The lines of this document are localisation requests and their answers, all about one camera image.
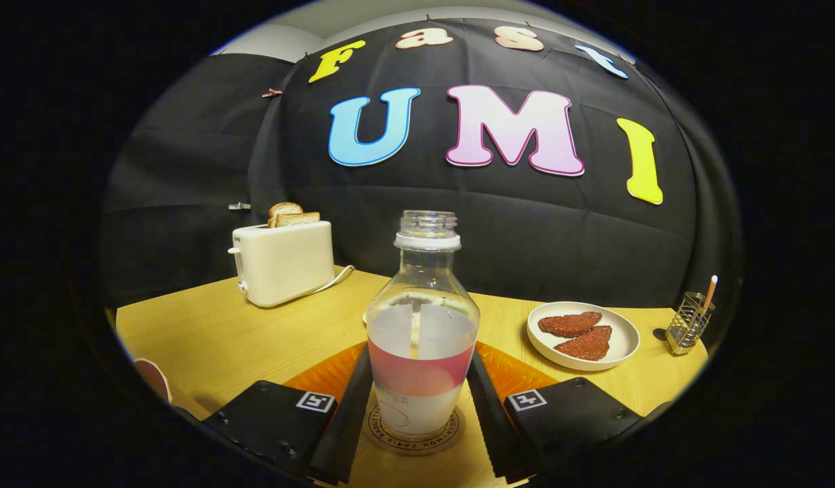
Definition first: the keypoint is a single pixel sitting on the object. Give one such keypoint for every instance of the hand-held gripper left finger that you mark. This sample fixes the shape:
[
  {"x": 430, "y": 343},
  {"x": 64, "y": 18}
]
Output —
[{"x": 346, "y": 434}]

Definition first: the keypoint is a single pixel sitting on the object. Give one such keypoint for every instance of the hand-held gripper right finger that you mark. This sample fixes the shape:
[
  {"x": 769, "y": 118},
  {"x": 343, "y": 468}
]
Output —
[{"x": 492, "y": 434}]

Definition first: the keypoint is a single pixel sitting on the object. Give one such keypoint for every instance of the round cork coaster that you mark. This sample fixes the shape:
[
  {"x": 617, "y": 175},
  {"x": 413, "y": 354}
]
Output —
[{"x": 417, "y": 445}]

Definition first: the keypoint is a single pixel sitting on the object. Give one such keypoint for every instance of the clear juice bottle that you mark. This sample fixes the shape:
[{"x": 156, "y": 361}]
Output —
[{"x": 421, "y": 325}]

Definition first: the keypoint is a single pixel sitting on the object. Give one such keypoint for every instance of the wooden table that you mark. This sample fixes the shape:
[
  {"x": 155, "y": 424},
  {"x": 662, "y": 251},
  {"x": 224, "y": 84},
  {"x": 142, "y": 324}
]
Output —
[{"x": 255, "y": 346}]

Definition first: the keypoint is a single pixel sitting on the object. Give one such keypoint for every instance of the reddish brown food piece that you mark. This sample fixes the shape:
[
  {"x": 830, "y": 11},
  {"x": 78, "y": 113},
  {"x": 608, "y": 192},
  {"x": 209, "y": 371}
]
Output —
[
  {"x": 570, "y": 323},
  {"x": 587, "y": 346}
]

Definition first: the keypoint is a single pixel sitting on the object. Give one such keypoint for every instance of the white round plate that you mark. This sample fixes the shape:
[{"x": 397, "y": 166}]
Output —
[{"x": 624, "y": 339}]

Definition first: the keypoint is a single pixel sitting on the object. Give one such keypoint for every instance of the cream toaster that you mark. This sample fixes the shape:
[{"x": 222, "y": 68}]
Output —
[{"x": 289, "y": 264}]

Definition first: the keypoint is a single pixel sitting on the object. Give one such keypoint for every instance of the toast slice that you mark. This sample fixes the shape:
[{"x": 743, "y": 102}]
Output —
[
  {"x": 299, "y": 219},
  {"x": 284, "y": 208}
]

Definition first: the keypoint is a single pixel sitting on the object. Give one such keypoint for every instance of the thin orange stick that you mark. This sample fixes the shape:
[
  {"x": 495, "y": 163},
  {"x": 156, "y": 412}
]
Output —
[{"x": 710, "y": 291}]

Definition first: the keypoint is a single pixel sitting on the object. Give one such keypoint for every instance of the red clip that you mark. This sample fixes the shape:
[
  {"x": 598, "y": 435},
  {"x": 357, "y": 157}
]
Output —
[{"x": 272, "y": 92}]

